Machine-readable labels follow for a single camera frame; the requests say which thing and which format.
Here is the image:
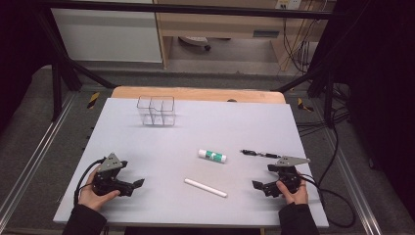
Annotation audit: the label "black pen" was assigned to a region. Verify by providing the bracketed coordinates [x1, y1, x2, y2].
[240, 149, 282, 160]

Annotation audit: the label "black floor cables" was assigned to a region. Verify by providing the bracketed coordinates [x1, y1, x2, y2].
[295, 82, 351, 189]

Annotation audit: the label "white pen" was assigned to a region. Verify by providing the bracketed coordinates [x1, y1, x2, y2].
[184, 177, 228, 199]

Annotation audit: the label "yellow black tape marker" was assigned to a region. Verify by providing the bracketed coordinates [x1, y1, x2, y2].
[86, 91, 101, 111]
[297, 97, 314, 113]

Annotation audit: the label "hanging cable bundle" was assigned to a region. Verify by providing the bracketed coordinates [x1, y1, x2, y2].
[282, 9, 322, 74]

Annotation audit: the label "aluminium rail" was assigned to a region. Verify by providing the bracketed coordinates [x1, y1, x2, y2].
[326, 143, 383, 235]
[0, 92, 77, 226]

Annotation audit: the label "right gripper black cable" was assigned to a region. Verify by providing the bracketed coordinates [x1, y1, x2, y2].
[300, 174, 356, 229]

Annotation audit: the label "white power strip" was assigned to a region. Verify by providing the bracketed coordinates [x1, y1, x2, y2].
[275, 0, 302, 10]

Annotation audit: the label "clear plastic organizer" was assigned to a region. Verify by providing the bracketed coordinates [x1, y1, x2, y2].
[136, 95, 177, 127]

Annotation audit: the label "office chair base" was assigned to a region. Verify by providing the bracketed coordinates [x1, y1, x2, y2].
[178, 35, 211, 52]

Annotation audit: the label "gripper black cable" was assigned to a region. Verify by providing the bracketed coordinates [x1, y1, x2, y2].
[300, 174, 356, 229]
[73, 157, 107, 207]

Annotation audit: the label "white cabinet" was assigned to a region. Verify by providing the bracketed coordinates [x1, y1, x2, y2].
[51, 0, 163, 64]

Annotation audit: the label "white green glue stick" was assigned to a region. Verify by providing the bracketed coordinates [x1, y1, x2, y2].
[198, 149, 228, 165]

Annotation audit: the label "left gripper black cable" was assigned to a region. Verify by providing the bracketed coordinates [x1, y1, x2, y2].
[73, 157, 107, 207]

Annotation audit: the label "light wooden desk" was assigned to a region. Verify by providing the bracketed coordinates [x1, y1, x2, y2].
[153, 0, 337, 71]

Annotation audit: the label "wooden table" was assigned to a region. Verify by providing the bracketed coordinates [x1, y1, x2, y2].
[111, 85, 287, 105]

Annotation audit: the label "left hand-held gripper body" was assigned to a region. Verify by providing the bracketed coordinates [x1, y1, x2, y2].
[92, 152, 129, 197]

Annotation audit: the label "black metal stand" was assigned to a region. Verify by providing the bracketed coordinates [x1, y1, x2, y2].
[35, 9, 116, 121]
[272, 19, 346, 126]

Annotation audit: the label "person's right hand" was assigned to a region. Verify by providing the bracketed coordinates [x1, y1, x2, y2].
[276, 180, 309, 206]

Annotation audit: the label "black metal frame bar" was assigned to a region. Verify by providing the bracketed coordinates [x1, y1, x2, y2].
[38, 0, 346, 21]

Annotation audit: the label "person's left hand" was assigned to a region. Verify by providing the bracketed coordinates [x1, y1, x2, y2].
[77, 165, 121, 212]

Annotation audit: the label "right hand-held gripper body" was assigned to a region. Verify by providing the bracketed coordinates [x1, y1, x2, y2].
[267, 155, 311, 194]

